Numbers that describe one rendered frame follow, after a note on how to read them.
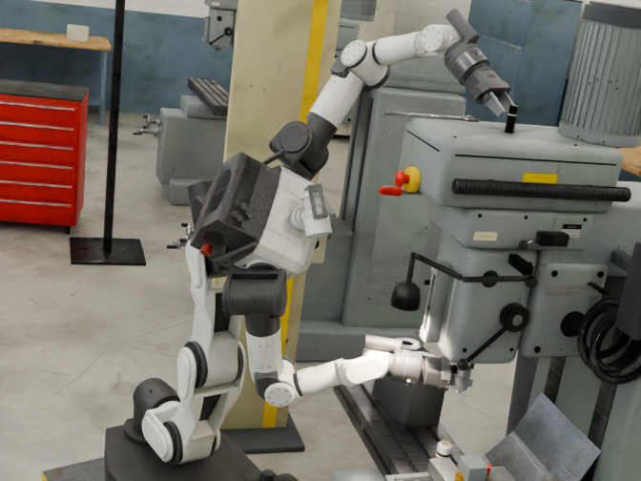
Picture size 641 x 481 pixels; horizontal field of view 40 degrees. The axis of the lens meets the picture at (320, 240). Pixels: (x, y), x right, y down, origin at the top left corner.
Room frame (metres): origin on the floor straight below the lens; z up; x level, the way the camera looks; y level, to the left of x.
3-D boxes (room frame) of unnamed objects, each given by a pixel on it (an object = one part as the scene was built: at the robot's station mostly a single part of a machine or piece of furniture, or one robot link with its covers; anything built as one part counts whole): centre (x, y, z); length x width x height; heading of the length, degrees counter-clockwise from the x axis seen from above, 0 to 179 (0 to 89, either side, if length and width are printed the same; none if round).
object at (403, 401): (2.48, -0.33, 1.03); 0.22 x 0.12 x 0.20; 26
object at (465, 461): (1.99, -0.46, 1.04); 0.06 x 0.05 x 0.06; 21
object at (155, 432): (2.57, 0.37, 0.68); 0.21 x 0.20 x 0.13; 36
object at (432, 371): (2.14, -0.32, 1.23); 0.13 x 0.12 x 0.10; 177
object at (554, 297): (2.19, -0.60, 1.47); 0.24 x 0.19 x 0.26; 18
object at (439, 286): (2.10, -0.31, 1.45); 0.04 x 0.04 x 0.21; 18
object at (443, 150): (2.13, -0.43, 1.81); 0.47 x 0.26 x 0.16; 108
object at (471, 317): (2.13, -0.42, 1.47); 0.21 x 0.19 x 0.32; 18
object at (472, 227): (2.14, -0.45, 1.68); 0.34 x 0.24 x 0.10; 108
